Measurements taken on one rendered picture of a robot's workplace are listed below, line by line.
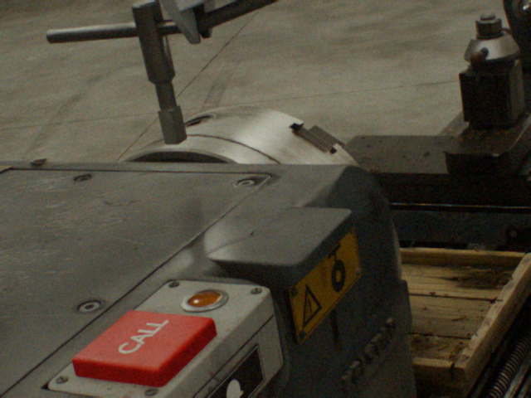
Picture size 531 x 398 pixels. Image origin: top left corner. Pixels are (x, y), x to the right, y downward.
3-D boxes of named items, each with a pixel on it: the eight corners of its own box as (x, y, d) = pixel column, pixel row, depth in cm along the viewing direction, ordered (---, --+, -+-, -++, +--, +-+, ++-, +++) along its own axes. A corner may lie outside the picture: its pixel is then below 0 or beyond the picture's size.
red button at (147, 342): (166, 402, 59) (158, 368, 58) (76, 390, 62) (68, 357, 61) (221, 347, 63) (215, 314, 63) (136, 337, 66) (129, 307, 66)
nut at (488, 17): (499, 38, 155) (496, 14, 154) (472, 40, 157) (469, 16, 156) (507, 31, 158) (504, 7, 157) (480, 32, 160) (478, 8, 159)
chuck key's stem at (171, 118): (158, 147, 89) (125, 6, 85) (172, 137, 91) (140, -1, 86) (181, 146, 88) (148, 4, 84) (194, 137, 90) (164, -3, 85)
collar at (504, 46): (510, 63, 154) (509, 41, 153) (456, 65, 158) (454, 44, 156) (526, 46, 160) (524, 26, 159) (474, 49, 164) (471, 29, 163)
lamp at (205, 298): (212, 318, 66) (210, 306, 66) (182, 315, 67) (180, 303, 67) (229, 302, 68) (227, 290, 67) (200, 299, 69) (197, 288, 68)
